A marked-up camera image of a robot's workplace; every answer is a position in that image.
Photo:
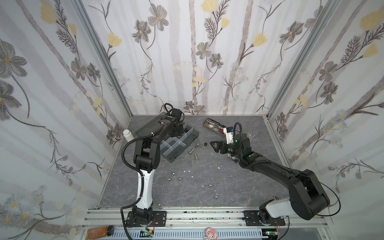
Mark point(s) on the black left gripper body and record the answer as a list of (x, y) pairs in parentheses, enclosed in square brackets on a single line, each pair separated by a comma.
[(180, 131)]

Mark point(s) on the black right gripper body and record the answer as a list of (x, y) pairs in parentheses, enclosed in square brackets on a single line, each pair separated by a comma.
[(224, 147)]

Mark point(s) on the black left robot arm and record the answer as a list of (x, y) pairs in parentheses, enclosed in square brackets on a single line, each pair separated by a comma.
[(147, 156)]

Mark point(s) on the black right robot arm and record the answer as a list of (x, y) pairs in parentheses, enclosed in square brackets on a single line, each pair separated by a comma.
[(307, 194)]

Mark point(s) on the green compartment organizer box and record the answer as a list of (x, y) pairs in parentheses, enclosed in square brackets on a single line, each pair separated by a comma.
[(171, 147)]

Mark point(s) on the white plastic bottle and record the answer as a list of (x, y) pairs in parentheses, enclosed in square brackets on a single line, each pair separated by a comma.
[(128, 135)]

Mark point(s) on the pink figurine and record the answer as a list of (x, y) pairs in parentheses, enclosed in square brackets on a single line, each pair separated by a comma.
[(210, 234)]

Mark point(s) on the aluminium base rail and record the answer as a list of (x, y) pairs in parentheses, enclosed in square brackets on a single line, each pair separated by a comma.
[(234, 223)]

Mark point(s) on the orange object on rail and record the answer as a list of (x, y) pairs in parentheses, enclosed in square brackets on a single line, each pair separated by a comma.
[(100, 232)]

